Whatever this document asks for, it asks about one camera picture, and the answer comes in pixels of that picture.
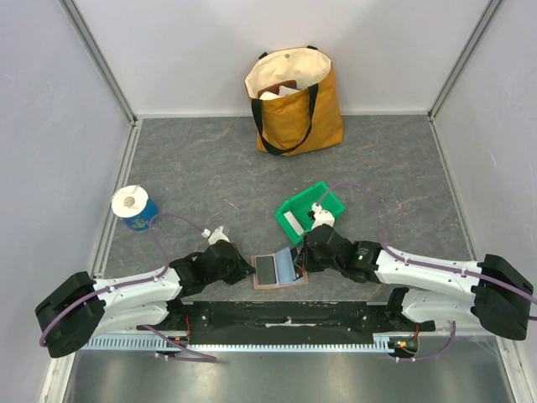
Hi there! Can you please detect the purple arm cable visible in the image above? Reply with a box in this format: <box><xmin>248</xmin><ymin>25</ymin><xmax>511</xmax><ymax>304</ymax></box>
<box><xmin>39</xmin><ymin>212</ymin><xmax>211</xmax><ymax>348</ymax></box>
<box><xmin>316</xmin><ymin>181</ymin><xmax>537</xmax><ymax>322</ymax></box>

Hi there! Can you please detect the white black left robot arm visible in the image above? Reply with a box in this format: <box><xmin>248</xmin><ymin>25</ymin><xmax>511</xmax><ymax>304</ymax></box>
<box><xmin>35</xmin><ymin>240</ymin><xmax>254</xmax><ymax>359</ymax></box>

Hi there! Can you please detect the white paper in bag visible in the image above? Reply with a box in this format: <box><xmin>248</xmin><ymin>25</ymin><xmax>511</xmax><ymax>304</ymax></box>
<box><xmin>258</xmin><ymin>86</ymin><xmax>300</xmax><ymax>101</ymax></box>

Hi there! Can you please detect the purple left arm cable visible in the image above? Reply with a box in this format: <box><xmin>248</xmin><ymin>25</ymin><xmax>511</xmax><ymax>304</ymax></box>
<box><xmin>39</xmin><ymin>212</ymin><xmax>211</xmax><ymax>348</ymax></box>

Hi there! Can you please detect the right aluminium frame post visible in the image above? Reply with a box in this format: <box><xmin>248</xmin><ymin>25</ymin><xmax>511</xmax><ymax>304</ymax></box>
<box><xmin>427</xmin><ymin>0</ymin><xmax>504</xmax><ymax>118</ymax></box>

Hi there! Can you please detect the mustard yellow tote bag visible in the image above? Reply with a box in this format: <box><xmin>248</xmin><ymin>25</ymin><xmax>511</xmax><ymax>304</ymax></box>
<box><xmin>244</xmin><ymin>46</ymin><xmax>344</xmax><ymax>156</ymax></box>

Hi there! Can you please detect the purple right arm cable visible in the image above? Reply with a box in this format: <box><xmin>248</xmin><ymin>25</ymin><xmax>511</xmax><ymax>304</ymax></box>
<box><xmin>316</xmin><ymin>181</ymin><xmax>537</xmax><ymax>322</ymax></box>

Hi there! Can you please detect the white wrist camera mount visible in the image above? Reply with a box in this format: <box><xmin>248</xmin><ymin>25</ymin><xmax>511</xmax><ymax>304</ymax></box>
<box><xmin>201</xmin><ymin>226</ymin><xmax>230</xmax><ymax>245</ymax></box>
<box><xmin>309</xmin><ymin>203</ymin><xmax>335</xmax><ymax>229</ymax></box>

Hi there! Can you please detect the left aluminium frame post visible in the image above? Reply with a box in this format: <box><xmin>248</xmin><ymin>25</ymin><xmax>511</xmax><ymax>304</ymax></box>
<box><xmin>58</xmin><ymin>0</ymin><xmax>138</xmax><ymax>125</ymax></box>

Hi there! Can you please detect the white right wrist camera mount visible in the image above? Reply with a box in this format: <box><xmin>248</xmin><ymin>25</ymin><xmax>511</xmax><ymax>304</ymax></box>
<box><xmin>309</xmin><ymin>203</ymin><xmax>335</xmax><ymax>229</ymax></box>

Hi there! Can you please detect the grey slotted cable duct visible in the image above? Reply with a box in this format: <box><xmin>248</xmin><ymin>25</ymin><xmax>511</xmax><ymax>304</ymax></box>
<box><xmin>82</xmin><ymin>333</ymin><xmax>395</xmax><ymax>353</ymax></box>

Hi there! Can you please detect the blue white tissue roll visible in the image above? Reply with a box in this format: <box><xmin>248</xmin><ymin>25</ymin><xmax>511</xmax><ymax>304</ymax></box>
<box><xmin>111</xmin><ymin>185</ymin><xmax>159</xmax><ymax>231</ymax></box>

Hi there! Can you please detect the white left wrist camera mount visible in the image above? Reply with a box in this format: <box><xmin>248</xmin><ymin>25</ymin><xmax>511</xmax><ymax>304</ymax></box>
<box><xmin>201</xmin><ymin>226</ymin><xmax>230</xmax><ymax>245</ymax></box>

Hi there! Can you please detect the aluminium frame post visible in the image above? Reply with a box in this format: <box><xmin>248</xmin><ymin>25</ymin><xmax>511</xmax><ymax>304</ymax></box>
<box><xmin>58</xmin><ymin>0</ymin><xmax>138</xmax><ymax>125</ymax></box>
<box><xmin>427</xmin><ymin>0</ymin><xmax>504</xmax><ymax>118</ymax></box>

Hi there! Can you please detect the green plastic bin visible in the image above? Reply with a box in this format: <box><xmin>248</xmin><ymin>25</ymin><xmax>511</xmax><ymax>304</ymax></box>
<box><xmin>274</xmin><ymin>181</ymin><xmax>329</xmax><ymax>246</ymax></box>

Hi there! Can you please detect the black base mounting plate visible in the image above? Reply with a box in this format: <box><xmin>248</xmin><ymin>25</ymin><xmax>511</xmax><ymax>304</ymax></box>
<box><xmin>154</xmin><ymin>301</ymin><xmax>435</xmax><ymax>345</ymax></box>

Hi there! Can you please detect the pink leather card holder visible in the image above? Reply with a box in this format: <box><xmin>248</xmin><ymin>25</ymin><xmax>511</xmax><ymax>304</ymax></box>
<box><xmin>251</xmin><ymin>248</ymin><xmax>309</xmax><ymax>290</ymax></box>

